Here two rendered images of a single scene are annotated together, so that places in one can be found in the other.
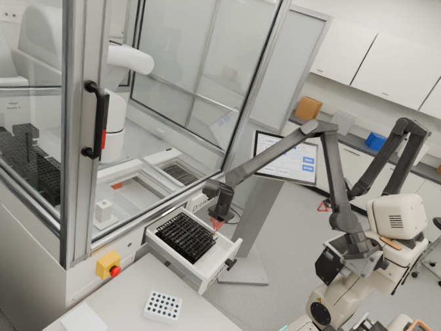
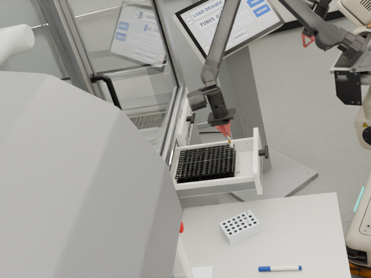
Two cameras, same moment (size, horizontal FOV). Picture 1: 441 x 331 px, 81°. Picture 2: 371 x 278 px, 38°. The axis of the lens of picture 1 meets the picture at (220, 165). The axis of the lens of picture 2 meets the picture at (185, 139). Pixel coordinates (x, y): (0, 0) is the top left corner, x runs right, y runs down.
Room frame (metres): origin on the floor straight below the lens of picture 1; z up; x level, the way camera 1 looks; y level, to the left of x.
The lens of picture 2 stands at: (-0.79, 0.31, 2.11)
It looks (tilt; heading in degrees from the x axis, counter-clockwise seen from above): 33 degrees down; 352
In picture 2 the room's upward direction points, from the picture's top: 16 degrees counter-clockwise
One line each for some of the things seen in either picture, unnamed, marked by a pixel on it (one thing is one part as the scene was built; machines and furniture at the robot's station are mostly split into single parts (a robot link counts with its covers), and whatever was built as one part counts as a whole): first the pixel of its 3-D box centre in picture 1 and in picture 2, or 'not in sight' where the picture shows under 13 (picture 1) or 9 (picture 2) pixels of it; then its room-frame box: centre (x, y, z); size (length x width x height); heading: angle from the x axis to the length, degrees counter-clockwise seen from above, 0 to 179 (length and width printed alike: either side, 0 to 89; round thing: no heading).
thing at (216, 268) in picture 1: (222, 264); (257, 159); (0.79, -0.15, 0.87); 0.29 x 0.02 x 0.11; 157
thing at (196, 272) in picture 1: (184, 237); (205, 168); (0.88, 0.05, 0.86); 0.40 x 0.26 x 0.06; 67
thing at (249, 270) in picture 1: (256, 217); (248, 110); (1.71, -0.42, 0.51); 0.50 x 0.45 x 1.02; 19
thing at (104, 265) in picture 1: (109, 264); not in sight; (0.61, 0.26, 0.88); 0.07 x 0.05 x 0.07; 157
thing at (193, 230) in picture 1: (186, 238); (207, 166); (0.87, 0.04, 0.87); 0.22 x 0.18 x 0.06; 67
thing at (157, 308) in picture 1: (163, 307); (240, 226); (0.59, 0.03, 0.78); 0.12 x 0.08 x 0.04; 93
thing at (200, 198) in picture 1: (205, 198); (186, 125); (1.21, 0.02, 0.87); 0.29 x 0.02 x 0.11; 157
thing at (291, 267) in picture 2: not in sight; (279, 268); (0.36, -0.02, 0.77); 0.14 x 0.02 x 0.02; 63
